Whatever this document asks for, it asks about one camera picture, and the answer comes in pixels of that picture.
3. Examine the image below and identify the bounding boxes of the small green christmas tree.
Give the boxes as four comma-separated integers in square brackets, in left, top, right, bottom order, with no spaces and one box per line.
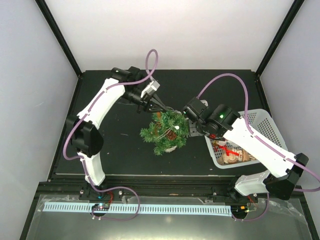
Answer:
[139,110,190,156]

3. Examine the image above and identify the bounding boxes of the left small circuit board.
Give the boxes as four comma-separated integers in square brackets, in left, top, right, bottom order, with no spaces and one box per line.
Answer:
[91,203,110,211]

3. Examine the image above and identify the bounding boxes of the right small circuit board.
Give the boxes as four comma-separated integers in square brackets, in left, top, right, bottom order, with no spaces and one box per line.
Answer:
[231,205,257,214]

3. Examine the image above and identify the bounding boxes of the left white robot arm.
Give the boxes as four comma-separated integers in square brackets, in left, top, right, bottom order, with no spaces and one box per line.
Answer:
[62,67,168,200]

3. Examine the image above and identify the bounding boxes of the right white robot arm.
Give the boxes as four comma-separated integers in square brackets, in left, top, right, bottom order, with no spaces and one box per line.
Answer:
[182,97,309,202]

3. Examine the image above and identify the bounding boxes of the white bulb string lights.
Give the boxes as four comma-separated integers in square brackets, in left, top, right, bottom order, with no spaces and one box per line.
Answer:
[157,125,180,139]

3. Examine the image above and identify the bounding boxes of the left black frame post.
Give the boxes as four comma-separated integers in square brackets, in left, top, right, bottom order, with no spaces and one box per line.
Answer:
[35,0,82,77]

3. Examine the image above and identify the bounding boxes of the small circuit board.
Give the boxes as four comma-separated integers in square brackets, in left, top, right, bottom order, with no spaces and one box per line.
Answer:
[91,203,110,211]
[231,205,257,214]

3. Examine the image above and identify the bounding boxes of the white slotted cable duct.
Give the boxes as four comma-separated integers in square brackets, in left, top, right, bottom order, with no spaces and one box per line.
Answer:
[42,202,232,217]

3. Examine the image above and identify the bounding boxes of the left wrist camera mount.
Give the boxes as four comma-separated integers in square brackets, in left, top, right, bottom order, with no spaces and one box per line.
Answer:
[140,80,160,99]

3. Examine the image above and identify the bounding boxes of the brown pinecone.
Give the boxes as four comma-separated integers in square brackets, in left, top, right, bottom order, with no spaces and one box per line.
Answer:
[166,130,177,141]

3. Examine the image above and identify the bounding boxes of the right black frame post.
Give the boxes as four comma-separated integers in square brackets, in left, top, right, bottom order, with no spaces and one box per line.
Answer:
[255,0,305,77]

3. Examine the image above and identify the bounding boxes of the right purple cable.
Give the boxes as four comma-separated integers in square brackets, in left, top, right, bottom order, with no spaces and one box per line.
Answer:
[197,73,320,193]

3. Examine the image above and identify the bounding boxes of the black frame post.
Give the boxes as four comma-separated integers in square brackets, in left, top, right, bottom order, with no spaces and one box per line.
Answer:
[35,0,82,77]
[255,0,305,77]

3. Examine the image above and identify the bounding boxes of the white perforated plastic basket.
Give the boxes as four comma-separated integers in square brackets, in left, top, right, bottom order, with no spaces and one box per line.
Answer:
[205,109,288,169]

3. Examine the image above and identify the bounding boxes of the orange ribbon bow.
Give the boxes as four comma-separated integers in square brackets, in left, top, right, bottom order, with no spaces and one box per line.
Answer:
[154,112,162,136]

